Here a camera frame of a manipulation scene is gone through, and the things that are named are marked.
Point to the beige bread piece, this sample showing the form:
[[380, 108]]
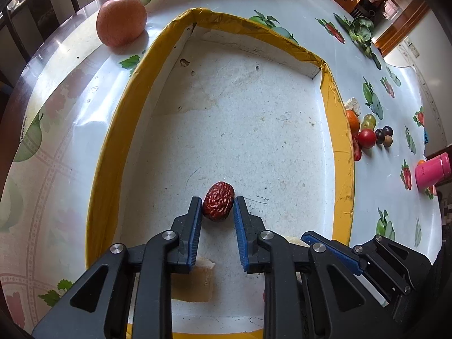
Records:
[[197, 282]]

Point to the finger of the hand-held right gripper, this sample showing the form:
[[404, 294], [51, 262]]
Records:
[[344, 259], [383, 266]]

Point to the dark wooden chair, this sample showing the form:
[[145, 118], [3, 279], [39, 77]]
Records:
[[39, 10]]

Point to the white wall socket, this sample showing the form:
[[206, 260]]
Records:
[[411, 45]]

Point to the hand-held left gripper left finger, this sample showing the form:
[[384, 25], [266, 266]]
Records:
[[196, 235]]

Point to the dried red date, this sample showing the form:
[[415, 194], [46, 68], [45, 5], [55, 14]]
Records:
[[218, 201]]

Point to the pink thermos cup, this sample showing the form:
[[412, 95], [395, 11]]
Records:
[[432, 171]]

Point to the small red tomato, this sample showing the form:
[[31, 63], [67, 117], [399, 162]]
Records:
[[367, 138]]

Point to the white foam box yellow tape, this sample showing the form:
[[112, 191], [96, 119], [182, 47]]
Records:
[[229, 113]]

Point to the green grape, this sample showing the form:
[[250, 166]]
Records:
[[370, 118], [364, 125]]

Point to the brown longan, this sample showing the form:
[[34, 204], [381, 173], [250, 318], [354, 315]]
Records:
[[388, 141]]

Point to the green leafy vegetable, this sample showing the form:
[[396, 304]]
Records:
[[362, 30]]

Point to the dark purple grape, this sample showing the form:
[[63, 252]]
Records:
[[380, 135], [387, 130]]

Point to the small blue object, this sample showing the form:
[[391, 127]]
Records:
[[426, 137]]

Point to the round puffed rice cake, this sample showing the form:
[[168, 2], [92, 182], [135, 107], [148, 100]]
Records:
[[353, 106]]

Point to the large orange-red apple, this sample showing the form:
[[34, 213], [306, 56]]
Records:
[[122, 21]]

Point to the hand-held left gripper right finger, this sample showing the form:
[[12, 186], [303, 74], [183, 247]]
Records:
[[242, 235]]

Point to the small orange tangerine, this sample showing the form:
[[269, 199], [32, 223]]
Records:
[[352, 122]]

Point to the red strawberry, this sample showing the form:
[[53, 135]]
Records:
[[357, 150]]

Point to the wooden door frame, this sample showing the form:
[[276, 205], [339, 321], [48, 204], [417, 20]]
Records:
[[400, 24]]

